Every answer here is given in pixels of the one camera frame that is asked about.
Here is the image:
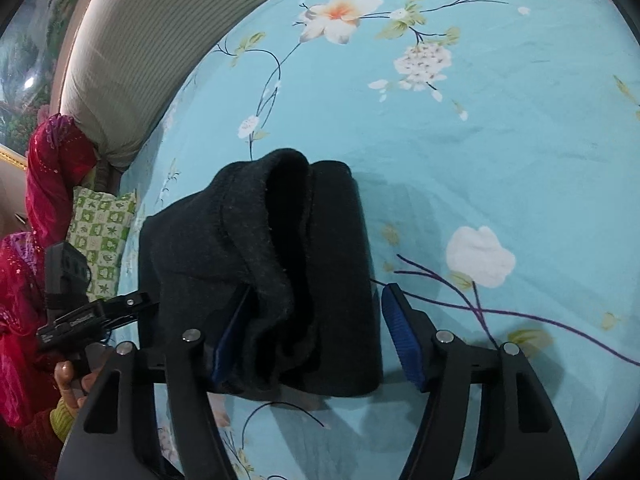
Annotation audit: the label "black pants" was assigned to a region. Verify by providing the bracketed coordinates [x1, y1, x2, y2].
[137, 147, 385, 402]

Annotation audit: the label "person's left forearm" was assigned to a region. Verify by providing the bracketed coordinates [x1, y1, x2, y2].
[17, 394, 80, 480]

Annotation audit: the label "person's left hand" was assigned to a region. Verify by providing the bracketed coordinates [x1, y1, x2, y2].
[54, 345, 108, 417]

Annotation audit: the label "gold picture frame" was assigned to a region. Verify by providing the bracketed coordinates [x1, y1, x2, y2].
[0, 144, 28, 173]

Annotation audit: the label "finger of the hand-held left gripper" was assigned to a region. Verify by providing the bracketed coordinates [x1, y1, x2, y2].
[104, 310, 151, 331]
[111, 292, 162, 314]

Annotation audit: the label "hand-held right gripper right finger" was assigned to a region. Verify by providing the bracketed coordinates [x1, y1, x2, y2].
[381, 283, 581, 480]

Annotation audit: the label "landscape wall poster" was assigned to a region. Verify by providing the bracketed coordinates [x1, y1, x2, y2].
[0, 0, 76, 156]

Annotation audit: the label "red embroidered cloth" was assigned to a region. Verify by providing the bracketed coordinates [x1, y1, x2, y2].
[0, 112, 101, 428]

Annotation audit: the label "grey striped bolster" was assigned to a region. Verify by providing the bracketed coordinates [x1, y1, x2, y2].
[59, 0, 331, 173]

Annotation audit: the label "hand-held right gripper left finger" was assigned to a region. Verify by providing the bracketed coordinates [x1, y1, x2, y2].
[55, 287, 251, 480]

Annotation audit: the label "blue floral bedsheet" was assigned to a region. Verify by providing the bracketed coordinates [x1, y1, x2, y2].
[115, 0, 640, 480]

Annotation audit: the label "green checked pillow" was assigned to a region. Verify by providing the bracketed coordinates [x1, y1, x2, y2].
[67, 186, 138, 303]

